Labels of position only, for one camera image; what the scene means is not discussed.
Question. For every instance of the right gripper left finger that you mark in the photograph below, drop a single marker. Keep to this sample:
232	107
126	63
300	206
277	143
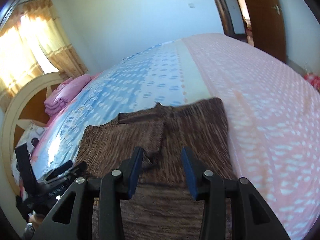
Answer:
71	217

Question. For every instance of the blue pink polka-dot bedspread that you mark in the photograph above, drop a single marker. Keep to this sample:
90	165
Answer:
273	115

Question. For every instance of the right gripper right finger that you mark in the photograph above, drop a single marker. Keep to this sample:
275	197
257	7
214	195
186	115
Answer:
251	216

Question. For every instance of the folded purple blanket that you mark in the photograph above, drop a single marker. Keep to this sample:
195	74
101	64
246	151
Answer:
65	93

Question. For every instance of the brown wooden door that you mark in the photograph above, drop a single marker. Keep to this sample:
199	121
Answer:
267	27

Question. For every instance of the yellow floral curtain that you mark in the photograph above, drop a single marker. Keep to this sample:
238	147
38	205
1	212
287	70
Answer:
33	43

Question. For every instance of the brown knit sun-pattern sweater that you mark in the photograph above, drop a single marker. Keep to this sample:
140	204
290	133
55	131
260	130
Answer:
161	207

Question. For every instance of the cream and wood headboard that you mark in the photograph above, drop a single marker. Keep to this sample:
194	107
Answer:
26	107

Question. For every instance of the silver door handle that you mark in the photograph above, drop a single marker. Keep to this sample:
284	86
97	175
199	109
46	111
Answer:
276	8

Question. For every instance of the red patterned cloth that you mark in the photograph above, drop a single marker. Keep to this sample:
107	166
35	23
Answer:
314	80

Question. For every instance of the person's left hand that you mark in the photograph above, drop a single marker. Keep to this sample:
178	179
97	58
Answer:
36	220

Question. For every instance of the dark brown door frame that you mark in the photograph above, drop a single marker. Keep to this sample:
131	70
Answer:
225	16

